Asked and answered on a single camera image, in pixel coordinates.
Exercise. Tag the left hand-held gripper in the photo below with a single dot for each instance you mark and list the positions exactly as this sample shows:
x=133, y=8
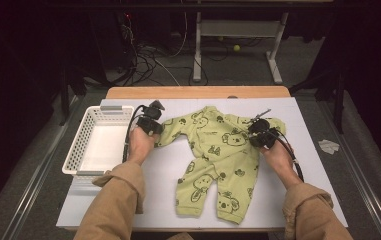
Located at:
x=149, y=120

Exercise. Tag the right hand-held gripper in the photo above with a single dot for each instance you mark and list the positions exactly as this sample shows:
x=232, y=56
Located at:
x=263, y=133

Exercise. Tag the green printed baby romper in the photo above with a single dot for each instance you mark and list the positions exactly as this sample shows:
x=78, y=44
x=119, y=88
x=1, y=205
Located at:
x=224, y=156

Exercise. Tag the white plastic basket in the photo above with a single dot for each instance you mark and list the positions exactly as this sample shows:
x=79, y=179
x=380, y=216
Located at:
x=104, y=146

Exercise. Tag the person's left hand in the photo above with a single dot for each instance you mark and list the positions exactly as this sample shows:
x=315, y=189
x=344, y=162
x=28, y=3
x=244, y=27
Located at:
x=141, y=146

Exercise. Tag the person's right hand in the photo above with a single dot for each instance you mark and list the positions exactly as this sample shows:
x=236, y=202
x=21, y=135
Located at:
x=283, y=163

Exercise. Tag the white board sheet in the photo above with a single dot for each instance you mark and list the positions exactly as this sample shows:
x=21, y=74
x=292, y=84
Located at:
x=314, y=160

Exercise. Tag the crumpled white paper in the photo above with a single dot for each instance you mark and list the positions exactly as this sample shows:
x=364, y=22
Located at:
x=328, y=146

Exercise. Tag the black stand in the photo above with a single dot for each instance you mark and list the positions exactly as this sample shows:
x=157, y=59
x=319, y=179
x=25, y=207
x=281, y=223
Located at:
x=338, y=106
x=65, y=100

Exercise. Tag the yellow tennis ball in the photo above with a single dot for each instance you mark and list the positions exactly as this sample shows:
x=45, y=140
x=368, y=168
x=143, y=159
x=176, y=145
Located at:
x=236, y=48

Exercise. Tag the person's tan trouser leg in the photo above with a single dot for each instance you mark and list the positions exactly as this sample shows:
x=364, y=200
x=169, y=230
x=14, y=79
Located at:
x=179, y=237

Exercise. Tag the white desk frame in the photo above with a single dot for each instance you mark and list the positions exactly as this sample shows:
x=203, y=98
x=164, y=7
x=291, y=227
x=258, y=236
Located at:
x=238, y=28

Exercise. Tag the metal floor rail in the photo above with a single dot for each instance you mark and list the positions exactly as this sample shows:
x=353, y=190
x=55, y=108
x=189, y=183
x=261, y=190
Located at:
x=31, y=186
x=361, y=186

